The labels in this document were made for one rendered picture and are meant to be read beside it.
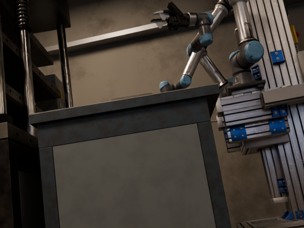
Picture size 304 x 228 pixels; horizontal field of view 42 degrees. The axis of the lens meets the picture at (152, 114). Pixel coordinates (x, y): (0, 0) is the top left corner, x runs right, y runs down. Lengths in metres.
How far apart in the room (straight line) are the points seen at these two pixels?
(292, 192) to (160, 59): 2.67
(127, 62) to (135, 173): 3.47
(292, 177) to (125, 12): 3.22
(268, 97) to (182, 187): 1.06
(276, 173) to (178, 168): 1.31
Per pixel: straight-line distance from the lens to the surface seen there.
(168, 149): 1.41
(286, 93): 2.33
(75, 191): 1.44
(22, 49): 2.14
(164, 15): 2.30
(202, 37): 2.34
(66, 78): 2.83
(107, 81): 4.79
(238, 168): 4.41
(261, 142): 2.51
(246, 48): 2.38
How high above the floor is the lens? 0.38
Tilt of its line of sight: 14 degrees up
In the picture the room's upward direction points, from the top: 9 degrees counter-clockwise
